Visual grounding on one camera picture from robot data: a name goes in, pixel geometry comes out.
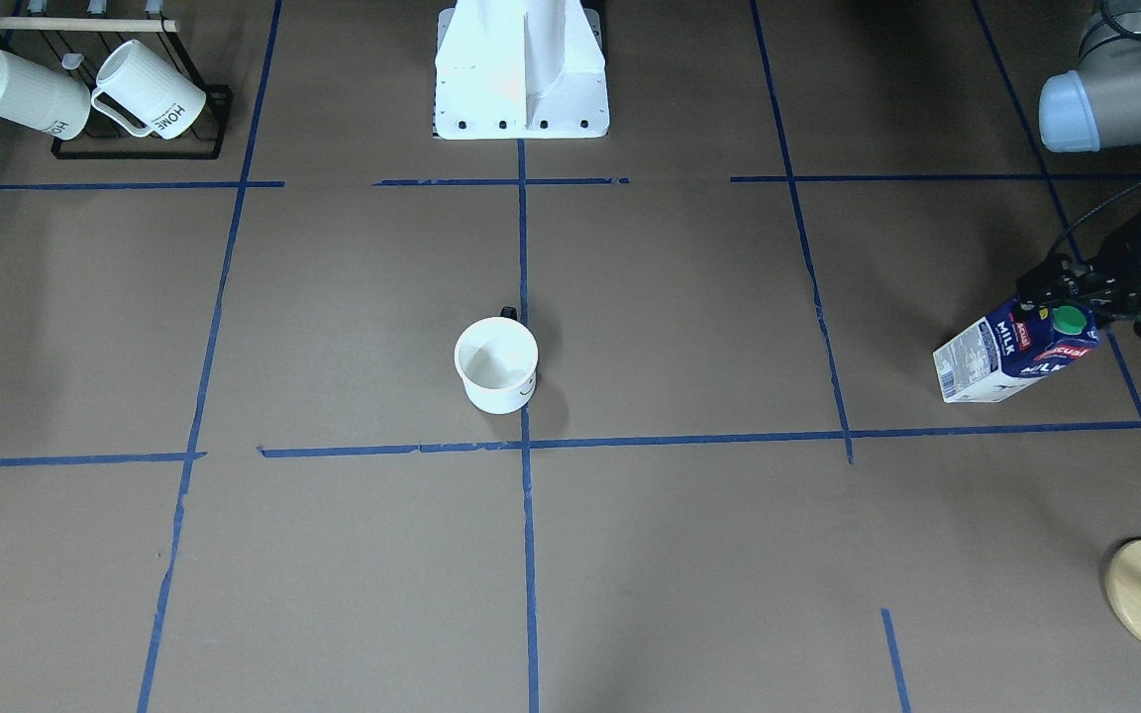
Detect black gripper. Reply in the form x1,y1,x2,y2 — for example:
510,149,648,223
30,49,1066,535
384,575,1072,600
1015,213,1141,338

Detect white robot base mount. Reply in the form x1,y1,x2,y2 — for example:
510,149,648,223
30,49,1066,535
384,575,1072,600
432,1,610,141

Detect black cable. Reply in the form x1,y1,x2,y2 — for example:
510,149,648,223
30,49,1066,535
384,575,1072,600
1047,151,1141,260

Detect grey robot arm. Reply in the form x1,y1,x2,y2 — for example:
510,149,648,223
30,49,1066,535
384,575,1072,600
1015,1,1141,338

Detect blue white milk carton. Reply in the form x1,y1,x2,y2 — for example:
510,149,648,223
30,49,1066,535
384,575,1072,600
933,298,1099,403

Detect white mug with black handle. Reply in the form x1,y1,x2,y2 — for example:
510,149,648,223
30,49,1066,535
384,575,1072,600
453,306,540,415

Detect black wire mug rack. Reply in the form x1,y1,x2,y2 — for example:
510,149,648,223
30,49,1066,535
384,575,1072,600
0,1,234,159

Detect white ribbed HOME mug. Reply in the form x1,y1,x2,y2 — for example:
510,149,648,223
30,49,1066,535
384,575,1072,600
90,40,207,140

